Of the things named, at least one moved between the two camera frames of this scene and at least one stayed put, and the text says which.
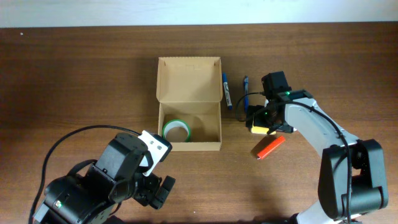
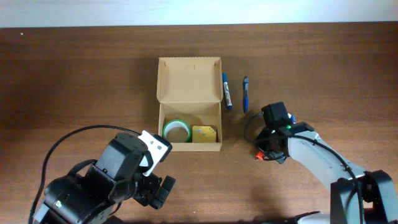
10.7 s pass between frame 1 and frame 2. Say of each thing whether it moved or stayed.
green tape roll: stayed
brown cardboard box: stayed
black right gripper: moved
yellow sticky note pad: moved
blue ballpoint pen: stayed
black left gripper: stayed
